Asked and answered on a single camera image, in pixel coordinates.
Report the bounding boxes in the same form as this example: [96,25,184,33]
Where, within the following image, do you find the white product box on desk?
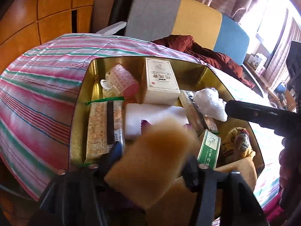
[252,53,267,73]

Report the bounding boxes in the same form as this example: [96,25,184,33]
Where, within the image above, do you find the white foam block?
[125,104,189,140]

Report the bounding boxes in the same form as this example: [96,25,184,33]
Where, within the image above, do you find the person right hand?
[278,143,301,193]

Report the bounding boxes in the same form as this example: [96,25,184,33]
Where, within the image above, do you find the red clothing of person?
[263,189,295,226]

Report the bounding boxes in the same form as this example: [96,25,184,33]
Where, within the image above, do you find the cereal bar pack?
[179,90,219,136]
[85,97,125,164]

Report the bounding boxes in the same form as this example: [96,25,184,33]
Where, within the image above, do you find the dark red jacket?
[153,35,255,89]

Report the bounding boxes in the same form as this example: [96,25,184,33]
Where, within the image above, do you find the wooden desk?
[242,61,296,111]

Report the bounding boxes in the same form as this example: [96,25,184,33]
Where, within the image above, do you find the large beige medicine box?
[141,58,180,106]

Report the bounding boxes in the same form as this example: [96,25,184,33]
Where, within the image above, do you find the black rolled mat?
[108,0,133,26]

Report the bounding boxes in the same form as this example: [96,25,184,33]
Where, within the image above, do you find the grey yellow blue armchair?
[106,0,249,66]

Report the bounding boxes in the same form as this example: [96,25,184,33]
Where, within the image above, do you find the yellow sponge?
[105,119,198,209]
[145,157,257,226]

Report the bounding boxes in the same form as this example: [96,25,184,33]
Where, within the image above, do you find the orange wooden wardrobe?
[1,0,94,70]

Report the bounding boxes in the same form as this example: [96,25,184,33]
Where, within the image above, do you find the purple wrapper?
[141,120,151,134]

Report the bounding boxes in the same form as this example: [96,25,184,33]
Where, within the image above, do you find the yellow patterned pouch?
[220,127,256,164]

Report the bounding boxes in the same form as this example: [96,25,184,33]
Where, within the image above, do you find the small green medicine box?
[197,130,221,169]

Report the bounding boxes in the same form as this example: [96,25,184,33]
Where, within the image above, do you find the gold metal tin box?
[69,56,265,226]

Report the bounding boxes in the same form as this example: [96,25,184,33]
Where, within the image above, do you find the striped pink green bedspread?
[0,33,283,208]

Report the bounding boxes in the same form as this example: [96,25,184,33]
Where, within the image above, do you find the white plastic bag ball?
[193,88,228,122]

